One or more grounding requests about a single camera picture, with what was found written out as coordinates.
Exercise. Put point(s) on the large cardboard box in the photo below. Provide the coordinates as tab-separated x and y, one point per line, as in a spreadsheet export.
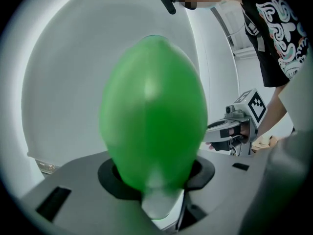
265	142

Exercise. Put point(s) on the person's right hand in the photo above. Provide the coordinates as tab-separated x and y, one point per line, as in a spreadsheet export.
243	132

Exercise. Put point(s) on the person's right forearm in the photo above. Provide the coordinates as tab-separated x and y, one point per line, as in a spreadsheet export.
271	114

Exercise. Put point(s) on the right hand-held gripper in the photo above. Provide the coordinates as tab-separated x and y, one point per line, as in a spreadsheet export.
256	106

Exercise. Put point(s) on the black head camera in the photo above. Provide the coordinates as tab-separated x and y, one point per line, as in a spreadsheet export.
168	1

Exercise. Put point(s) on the grey chest harness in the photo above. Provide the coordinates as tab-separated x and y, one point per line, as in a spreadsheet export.
255	30

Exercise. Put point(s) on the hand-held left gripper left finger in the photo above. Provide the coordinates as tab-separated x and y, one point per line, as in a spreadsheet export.
80	204

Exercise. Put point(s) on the person in black t-shirt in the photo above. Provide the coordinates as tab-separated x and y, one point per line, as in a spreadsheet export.
276	45

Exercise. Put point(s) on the green plastic bottle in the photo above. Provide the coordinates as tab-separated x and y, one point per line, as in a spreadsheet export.
154	111

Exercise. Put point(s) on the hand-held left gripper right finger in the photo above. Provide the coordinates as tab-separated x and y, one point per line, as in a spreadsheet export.
232	192

